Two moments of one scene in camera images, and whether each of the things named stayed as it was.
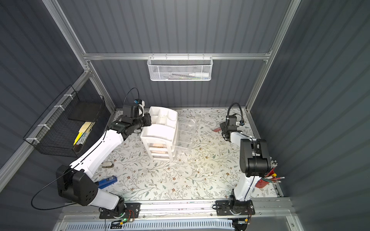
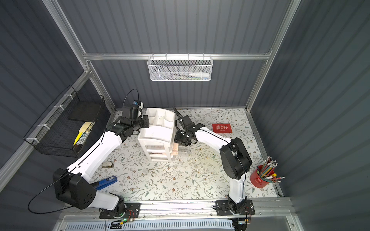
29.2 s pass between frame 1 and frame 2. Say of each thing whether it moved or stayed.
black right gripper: moved
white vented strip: stayed
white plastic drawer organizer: stayed
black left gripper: stayed
